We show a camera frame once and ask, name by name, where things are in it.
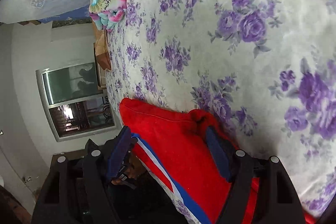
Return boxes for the person's left hand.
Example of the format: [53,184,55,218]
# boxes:
[112,152,147,185]

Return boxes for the white framed window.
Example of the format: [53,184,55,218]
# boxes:
[35,63,120,142]

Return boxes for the brown wooden bed frame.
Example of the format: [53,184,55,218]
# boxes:
[92,23,112,71]

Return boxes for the red pants with striped side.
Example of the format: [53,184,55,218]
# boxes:
[119,98,315,223]

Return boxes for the blue patterned cloth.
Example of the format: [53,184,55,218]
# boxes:
[38,5,90,23]

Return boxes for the purple floral bed cover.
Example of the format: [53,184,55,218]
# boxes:
[107,0,335,217]

